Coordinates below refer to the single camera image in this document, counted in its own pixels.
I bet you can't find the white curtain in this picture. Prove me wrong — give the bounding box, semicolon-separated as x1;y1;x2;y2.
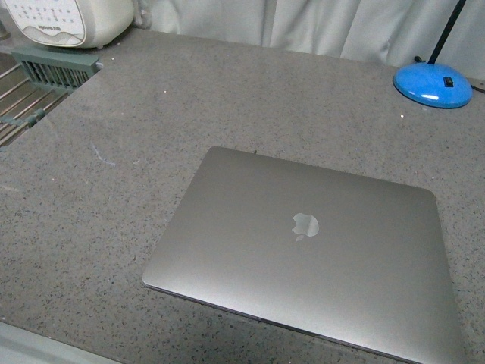
130;0;485;83

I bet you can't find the white blender appliance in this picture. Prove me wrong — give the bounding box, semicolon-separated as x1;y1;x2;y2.
1;0;135;49

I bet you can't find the grey laptop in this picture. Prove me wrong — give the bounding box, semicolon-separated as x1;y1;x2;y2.
142;146;466;363

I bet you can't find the green steel sink rack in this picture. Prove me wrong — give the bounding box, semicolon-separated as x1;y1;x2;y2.
1;47;101;149

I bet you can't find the blue desk lamp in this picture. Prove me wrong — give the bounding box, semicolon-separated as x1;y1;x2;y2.
393;0;484;109

